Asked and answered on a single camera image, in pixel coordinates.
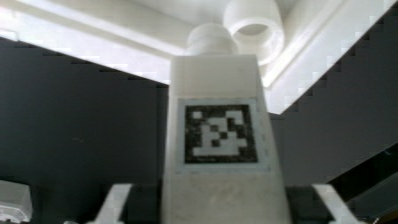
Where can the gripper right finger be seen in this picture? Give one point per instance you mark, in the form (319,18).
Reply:
(336,206)

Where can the white leg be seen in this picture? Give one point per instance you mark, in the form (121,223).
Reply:
(223,185)
(15,202)

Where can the white square tabletop part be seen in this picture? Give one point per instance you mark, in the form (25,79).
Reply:
(128,33)

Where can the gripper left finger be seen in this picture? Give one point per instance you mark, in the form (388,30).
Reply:
(111,210)

